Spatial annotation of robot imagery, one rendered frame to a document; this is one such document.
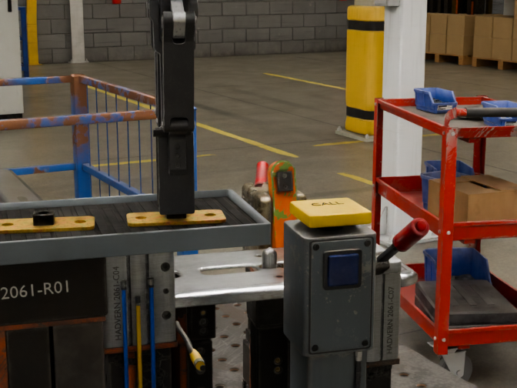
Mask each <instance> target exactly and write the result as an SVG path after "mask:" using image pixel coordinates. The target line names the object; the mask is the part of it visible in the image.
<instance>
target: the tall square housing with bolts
mask: <svg viewBox="0 0 517 388"><path fill-rule="evenodd" d="M105 258H106V279H107V300H108V314H107V315H105V317H106V321H105V322H103V336H104V356H105V388H172V359H171V347H177V346H178V341H177V339H176V331H175V259H174V252H173V253H153V254H143V255H133V256H113V257H105Z"/></svg>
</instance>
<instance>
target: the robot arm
mask: <svg viewBox="0 0 517 388"><path fill-rule="evenodd" d="M146 7H147V14H148V17H149V18H150V35H151V46H152V48H153V49H154V58H155V107H156V108H155V115H156V117H157V119H156V124H158V125H157V126H158V127H155V129H153V130H152V134H153V137H155V152H156V186H157V206H158V207H159V213H160V214H161V215H175V214H193V213H195V166H194V129H195V120H194V51H195V47H196V44H195V23H196V22H197V18H198V0H147V2H146Z"/></svg>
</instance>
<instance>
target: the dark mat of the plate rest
mask: <svg viewBox="0 0 517 388"><path fill-rule="evenodd" d="M207 209H219V210H222V212H223V214H224V215H225V218H226V222H224V223H209V224H192V225H174V226H140V227H131V226H128V223H127V217H126V215H127V214H128V213H133V212H159V207H158V206H157V201H148V202H124V203H112V204H99V205H87V206H63V207H50V208H38V209H14V210H2V211H0V219H29V218H33V216H32V215H33V212H34V211H39V210H54V211H55V217H70V216H94V217H95V228H94V229H93V230H85V231H65V232H28V233H9V234H0V242H6V241H17V240H28V239H49V238H60V237H71V236H92V235H103V234H114V233H125V232H146V231H157V230H168V229H190V228H201V227H212V226H233V225H244V224H255V223H257V222H256V221H255V220H254V219H252V218H251V217H250V216H249V215H248V214H247V213H246V212H245V211H244V210H242V209H241V208H240V207H239V206H238V205H237V204H235V203H234V202H233V201H232V200H231V199H230V198H229V197H228V196H222V197H209V198H197V199H195V210H207Z"/></svg>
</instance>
